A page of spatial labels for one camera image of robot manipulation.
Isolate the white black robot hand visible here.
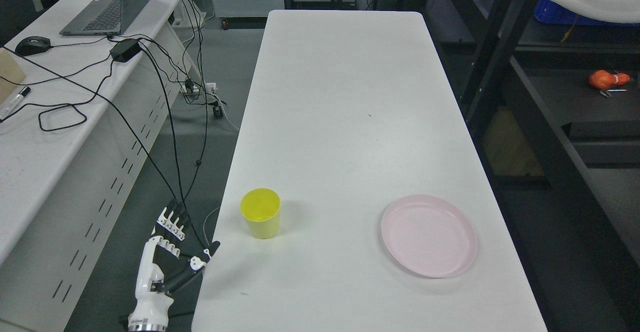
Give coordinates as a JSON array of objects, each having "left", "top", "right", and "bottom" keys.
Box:
[{"left": 126, "top": 199, "right": 221, "bottom": 332}]

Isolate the white side desk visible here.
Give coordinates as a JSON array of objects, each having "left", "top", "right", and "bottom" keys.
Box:
[{"left": 0, "top": 0, "right": 197, "bottom": 332}]

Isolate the black metal shelf rack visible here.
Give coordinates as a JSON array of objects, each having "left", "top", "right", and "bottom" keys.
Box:
[{"left": 426, "top": 0, "right": 639, "bottom": 332}]

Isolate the white power strip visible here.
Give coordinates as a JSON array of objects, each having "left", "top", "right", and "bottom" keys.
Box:
[{"left": 180, "top": 83, "right": 218, "bottom": 98}]

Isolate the grey laptop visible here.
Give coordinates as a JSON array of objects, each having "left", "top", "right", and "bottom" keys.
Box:
[{"left": 59, "top": 0, "right": 150, "bottom": 36}]

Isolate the pink plastic plate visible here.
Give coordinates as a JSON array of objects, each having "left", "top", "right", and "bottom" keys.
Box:
[{"left": 381, "top": 194, "right": 478, "bottom": 278}]

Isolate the black power adapter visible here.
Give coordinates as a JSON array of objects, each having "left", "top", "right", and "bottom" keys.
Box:
[{"left": 109, "top": 38, "right": 142, "bottom": 63}]

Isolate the black marker pen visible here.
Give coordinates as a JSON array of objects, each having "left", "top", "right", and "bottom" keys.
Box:
[{"left": 0, "top": 86, "right": 31, "bottom": 122}]

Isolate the cardboard tissue box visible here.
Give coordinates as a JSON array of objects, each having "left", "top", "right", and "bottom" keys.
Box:
[{"left": 0, "top": 48, "right": 26, "bottom": 104}]

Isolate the yellow plastic cup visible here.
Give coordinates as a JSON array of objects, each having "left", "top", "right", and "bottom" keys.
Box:
[{"left": 240, "top": 188, "right": 281, "bottom": 239}]

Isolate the black computer mouse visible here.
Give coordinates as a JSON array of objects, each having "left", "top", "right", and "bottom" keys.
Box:
[{"left": 14, "top": 36, "right": 53, "bottom": 57}]

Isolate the white folding table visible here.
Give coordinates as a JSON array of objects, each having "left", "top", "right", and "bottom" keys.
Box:
[{"left": 191, "top": 10, "right": 547, "bottom": 332}]

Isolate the black cable on desk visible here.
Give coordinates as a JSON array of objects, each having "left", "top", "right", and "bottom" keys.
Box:
[{"left": 0, "top": 47, "right": 131, "bottom": 133}]

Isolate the orange toy on shelf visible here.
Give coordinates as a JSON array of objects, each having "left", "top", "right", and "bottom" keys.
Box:
[{"left": 588, "top": 69, "right": 631, "bottom": 90}]

